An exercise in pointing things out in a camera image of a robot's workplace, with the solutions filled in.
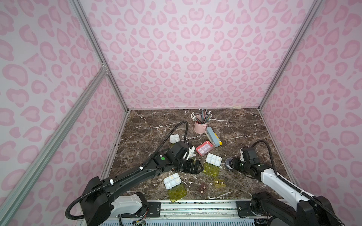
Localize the green pillbox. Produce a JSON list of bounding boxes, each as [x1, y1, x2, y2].
[[169, 134, 180, 144], [163, 173, 187, 202], [203, 153, 222, 178]]

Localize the pink red rectangular pillbox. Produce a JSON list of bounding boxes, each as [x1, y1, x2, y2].
[[196, 141, 214, 156]]

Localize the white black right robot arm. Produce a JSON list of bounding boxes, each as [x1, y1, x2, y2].
[[225, 157, 343, 226]]

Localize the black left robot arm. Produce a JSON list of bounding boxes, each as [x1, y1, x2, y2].
[[80, 141, 204, 226]]

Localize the small dark red pillbox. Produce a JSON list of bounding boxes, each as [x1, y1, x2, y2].
[[198, 183, 207, 195]]

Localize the yellow glue stick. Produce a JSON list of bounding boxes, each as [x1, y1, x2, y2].
[[215, 133, 222, 146]]

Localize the small yellow pillbox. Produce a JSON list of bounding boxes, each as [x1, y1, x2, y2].
[[214, 179, 226, 188]]

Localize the green pillbox front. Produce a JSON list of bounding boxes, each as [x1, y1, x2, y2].
[[163, 173, 187, 202]]

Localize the grey blue stapler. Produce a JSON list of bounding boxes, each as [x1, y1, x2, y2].
[[205, 127, 220, 147]]

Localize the pink pencil cup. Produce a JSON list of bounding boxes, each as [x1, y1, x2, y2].
[[194, 115, 208, 134]]

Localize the pencils in cup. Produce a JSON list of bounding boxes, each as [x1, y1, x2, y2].
[[190, 108, 213, 124]]

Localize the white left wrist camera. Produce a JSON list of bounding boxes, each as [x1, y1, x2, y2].
[[183, 146, 195, 160]]

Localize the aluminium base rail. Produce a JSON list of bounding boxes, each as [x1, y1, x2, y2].
[[79, 199, 283, 226]]

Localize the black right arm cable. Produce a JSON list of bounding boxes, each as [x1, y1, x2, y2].
[[250, 140, 346, 226]]

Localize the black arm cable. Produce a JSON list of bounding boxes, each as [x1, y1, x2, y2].
[[64, 121, 189, 220], [250, 140, 346, 226]]

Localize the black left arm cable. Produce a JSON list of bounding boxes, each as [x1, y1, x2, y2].
[[64, 121, 189, 220]]

